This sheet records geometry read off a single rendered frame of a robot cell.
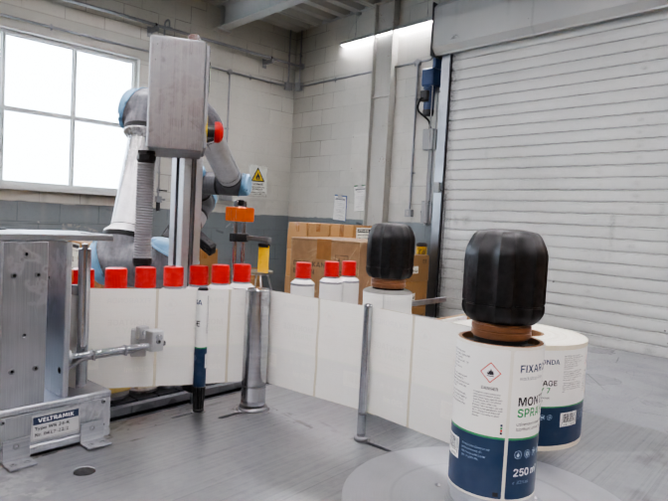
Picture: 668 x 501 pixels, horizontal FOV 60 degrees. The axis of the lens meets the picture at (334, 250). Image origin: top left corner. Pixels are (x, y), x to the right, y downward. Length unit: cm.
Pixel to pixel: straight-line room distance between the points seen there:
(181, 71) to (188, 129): 10
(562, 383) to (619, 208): 438
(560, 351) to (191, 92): 72
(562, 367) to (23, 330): 68
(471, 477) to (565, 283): 479
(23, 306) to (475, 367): 51
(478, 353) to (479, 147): 533
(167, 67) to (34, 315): 50
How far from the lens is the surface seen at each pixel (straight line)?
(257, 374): 90
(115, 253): 149
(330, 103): 761
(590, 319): 531
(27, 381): 78
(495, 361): 58
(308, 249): 175
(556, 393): 86
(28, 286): 75
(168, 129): 105
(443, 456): 77
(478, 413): 60
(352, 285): 133
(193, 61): 107
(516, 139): 567
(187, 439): 82
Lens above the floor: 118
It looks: 3 degrees down
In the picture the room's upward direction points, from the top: 3 degrees clockwise
